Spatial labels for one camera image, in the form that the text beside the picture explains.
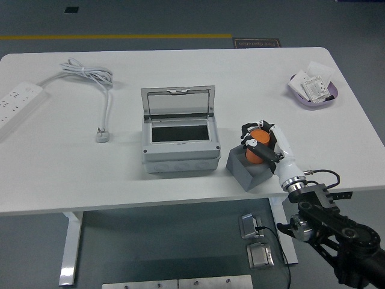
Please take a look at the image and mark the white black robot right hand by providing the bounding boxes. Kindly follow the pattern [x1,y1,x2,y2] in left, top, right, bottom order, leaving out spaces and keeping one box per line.
[239,119,306,191]

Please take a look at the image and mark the orange cylinder battery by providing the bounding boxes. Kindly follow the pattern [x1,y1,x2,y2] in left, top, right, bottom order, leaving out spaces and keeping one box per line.
[245,129,271,165]

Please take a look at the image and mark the grey electrical junction box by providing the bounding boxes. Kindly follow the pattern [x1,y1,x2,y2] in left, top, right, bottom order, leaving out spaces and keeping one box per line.
[141,116,222,174]

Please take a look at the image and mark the smoky transparent box lid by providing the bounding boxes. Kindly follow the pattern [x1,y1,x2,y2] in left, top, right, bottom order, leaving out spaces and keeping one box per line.
[140,85,216,119]

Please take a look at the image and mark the silver floor socket box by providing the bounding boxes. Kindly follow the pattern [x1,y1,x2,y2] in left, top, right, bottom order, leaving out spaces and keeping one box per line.
[238,213,265,240]
[246,242,275,269]

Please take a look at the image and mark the grey cube holder block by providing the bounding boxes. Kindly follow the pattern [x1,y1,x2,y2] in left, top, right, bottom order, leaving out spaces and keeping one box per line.
[225,143,279,192]

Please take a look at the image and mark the purple plastic tray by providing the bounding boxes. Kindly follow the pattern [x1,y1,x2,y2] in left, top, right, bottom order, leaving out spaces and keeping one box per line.
[288,73,340,110]

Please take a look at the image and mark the white printed socket panel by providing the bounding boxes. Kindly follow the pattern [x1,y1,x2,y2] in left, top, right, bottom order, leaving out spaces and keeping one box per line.
[301,74,331,104]

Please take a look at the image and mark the white square cover plate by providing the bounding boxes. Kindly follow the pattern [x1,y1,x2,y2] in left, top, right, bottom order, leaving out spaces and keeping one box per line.
[306,61,336,84]

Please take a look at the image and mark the dark floor sign mat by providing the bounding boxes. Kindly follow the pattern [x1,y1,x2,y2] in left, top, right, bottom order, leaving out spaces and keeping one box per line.
[232,37,282,49]

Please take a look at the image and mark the white power strip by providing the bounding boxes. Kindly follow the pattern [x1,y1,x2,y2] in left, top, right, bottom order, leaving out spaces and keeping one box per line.
[0,81,48,140]

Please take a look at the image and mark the black floor cable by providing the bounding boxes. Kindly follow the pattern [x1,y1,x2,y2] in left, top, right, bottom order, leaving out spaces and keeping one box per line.
[255,225,292,289]

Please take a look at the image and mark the grey metal base plate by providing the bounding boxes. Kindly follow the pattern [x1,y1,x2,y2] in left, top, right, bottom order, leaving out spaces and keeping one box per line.
[177,275,253,289]
[101,279,179,289]

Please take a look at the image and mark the white power cord with plug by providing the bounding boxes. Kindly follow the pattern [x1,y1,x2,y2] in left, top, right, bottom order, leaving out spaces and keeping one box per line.
[37,58,114,143]

